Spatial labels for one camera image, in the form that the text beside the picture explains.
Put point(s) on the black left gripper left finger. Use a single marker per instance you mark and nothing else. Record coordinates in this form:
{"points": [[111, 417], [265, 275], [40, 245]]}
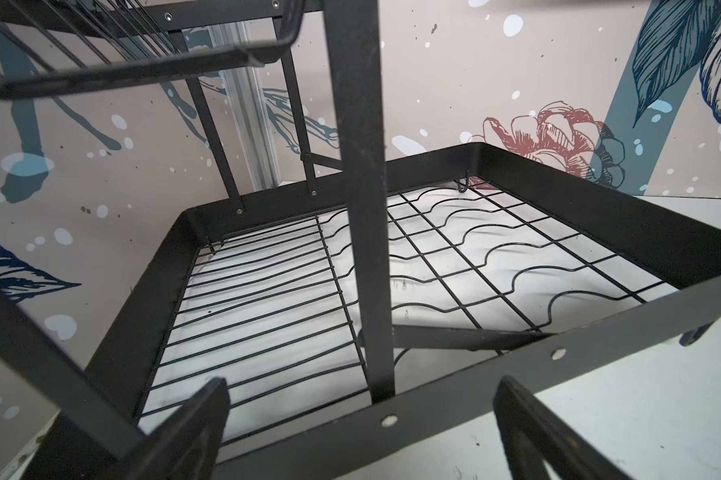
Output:
{"points": [[186, 445]]}

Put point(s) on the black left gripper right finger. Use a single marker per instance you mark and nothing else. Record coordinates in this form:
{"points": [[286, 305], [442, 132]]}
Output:
{"points": [[535, 439]]}

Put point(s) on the black two-tier dish rack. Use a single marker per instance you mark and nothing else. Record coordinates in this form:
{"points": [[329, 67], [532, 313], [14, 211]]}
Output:
{"points": [[356, 314]]}

